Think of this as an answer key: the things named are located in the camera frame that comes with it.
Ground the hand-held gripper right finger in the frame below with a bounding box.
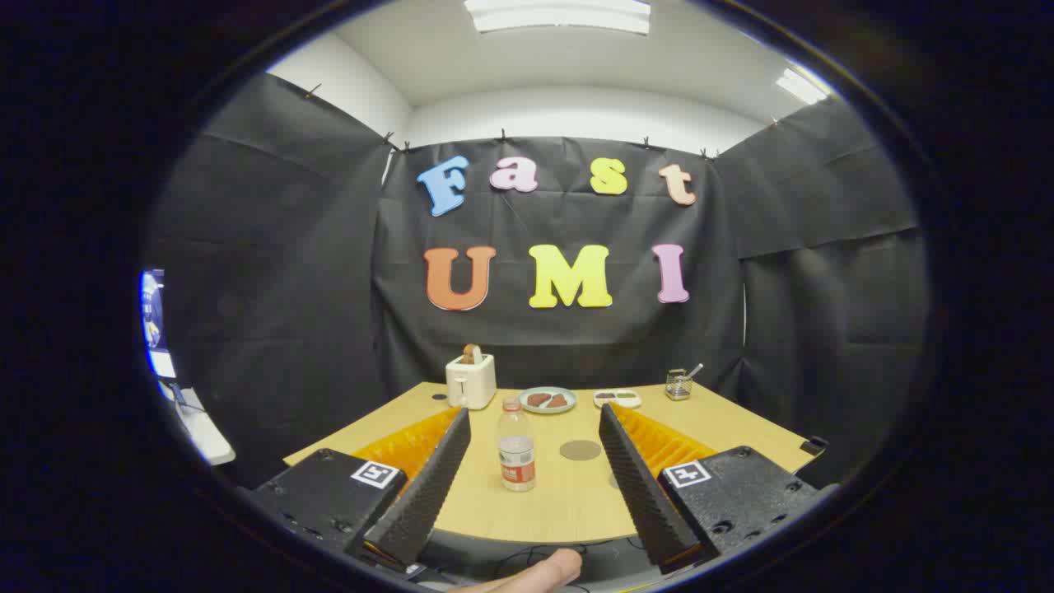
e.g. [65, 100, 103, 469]
[599, 403, 834, 575]

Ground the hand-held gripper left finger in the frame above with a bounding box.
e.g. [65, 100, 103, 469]
[247, 406, 472, 573]

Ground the clear plastic juice bottle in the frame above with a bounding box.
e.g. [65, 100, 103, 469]
[497, 397, 536, 493]

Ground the wooden table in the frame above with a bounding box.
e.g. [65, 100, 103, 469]
[283, 381, 816, 544]

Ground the white toaster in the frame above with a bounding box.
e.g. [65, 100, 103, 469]
[445, 353, 497, 411]

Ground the pale green plate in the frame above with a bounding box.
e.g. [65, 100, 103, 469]
[519, 386, 577, 414]

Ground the white side desk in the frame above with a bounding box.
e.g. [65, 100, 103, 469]
[161, 381, 236, 466]

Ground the small ceiling light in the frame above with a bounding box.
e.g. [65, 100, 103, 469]
[776, 68, 828, 105]

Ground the long ceiling light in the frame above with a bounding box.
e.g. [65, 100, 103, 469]
[464, 0, 651, 35]

